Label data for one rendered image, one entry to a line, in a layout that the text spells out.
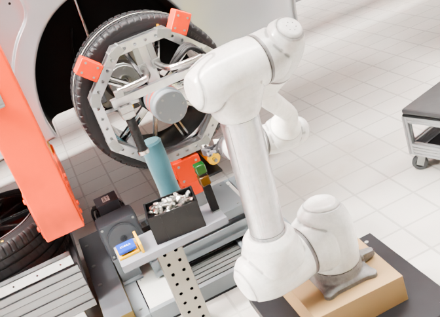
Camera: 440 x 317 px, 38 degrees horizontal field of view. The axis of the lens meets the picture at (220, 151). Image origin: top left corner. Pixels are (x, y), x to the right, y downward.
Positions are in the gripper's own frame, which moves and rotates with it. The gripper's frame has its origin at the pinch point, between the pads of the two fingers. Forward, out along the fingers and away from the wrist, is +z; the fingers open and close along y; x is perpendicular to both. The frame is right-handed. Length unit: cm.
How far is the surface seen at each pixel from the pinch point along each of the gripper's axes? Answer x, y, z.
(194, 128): -4.5, -7.4, 40.4
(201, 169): 6.5, 7.3, 0.1
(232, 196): 34, -14, 56
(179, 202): 14.1, 19.5, 3.1
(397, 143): 54, -114, 69
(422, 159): 57, -103, 35
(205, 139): 1.0, -7.0, 30.8
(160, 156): -2.7, 15.9, 18.8
